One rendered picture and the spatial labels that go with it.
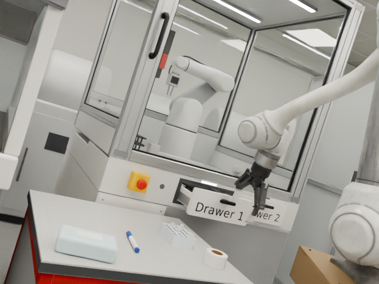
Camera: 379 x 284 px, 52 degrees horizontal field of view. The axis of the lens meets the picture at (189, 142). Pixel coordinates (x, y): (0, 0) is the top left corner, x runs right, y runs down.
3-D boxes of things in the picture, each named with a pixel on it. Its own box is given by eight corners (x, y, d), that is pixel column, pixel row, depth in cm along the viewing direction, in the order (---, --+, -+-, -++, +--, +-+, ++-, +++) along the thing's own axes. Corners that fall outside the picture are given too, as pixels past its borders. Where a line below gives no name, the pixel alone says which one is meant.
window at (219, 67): (288, 191, 194) (349, 8, 191) (131, 149, 156) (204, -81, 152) (287, 191, 195) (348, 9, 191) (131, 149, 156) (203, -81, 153)
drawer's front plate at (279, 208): (280, 226, 191) (287, 205, 191) (233, 216, 178) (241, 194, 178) (278, 225, 193) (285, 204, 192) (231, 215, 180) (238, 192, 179)
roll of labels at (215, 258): (199, 261, 119) (203, 249, 119) (207, 258, 125) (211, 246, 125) (219, 271, 116) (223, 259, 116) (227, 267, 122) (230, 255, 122)
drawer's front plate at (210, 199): (245, 226, 165) (253, 202, 165) (187, 214, 152) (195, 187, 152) (243, 225, 167) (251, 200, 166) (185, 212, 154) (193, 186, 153)
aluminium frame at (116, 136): (299, 204, 196) (366, 7, 193) (109, 156, 150) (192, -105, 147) (211, 164, 281) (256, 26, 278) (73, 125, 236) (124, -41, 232)
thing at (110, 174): (290, 231, 197) (299, 204, 196) (98, 191, 151) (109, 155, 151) (206, 182, 282) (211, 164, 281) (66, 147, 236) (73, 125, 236)
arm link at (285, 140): (264, 145, 153) (248, 143, 143) (281, 110, 150) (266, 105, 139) (287, 158, 147) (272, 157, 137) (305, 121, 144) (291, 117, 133)
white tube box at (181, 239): (193, 250, 129) (197, 239, 129) (171, 246, 125) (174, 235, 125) (180, 236, 140) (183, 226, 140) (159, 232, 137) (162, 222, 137)
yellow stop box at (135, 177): (146, 194, 154) (151, 177, 154) (129, 190, 151) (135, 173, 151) (142, 190, 159) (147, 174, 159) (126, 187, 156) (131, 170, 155)
